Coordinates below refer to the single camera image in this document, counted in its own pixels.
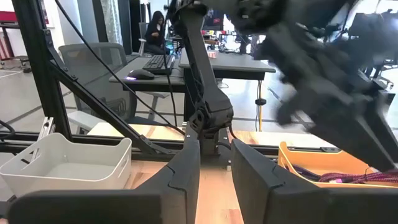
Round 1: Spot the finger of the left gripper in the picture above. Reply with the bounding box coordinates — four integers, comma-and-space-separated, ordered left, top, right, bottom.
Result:
274, 92, 315, 126
310, 89, 398, 172

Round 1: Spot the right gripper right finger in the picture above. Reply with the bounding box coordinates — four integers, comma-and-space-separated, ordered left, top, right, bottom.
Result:
230, 138, 398, 224

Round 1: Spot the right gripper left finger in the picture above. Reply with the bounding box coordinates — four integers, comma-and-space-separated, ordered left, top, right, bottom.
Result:
7, 138, 201, 224

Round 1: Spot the magenta braided cable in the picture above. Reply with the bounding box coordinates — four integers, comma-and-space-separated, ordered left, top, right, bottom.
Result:
290, 164, 398, 185

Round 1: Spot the yellow plastic bin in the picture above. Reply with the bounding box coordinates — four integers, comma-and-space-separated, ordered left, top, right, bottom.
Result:
277, 141, 398, 190

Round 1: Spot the black desk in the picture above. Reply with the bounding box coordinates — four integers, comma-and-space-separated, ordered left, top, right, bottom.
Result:
178, 48, 277, 125

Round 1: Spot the light grey plastic bin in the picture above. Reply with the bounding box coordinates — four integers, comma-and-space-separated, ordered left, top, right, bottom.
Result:
0, 133, 133, 198

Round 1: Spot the dark desk with keyboard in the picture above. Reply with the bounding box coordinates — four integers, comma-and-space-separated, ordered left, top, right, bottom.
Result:
108, 55, 187, 121

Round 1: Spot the black computer mouse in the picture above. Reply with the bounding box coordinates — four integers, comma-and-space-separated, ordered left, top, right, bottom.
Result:
126, 68, 155, 81

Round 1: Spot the black keyboard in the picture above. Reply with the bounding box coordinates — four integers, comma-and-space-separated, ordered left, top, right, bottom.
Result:
142, 54, 176, 75

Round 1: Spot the mesh office chair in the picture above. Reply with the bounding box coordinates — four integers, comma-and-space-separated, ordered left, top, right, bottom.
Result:
58, 42, 170, 135

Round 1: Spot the person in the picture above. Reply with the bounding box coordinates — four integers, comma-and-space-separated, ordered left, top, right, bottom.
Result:
144, 11, 172, 56

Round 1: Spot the black knob with yellow cable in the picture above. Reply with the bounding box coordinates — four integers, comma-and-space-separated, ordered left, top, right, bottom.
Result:
254, 80, 267, 132

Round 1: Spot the black aluminium table frame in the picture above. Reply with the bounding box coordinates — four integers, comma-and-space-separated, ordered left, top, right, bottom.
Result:
0, 0, 343, 162

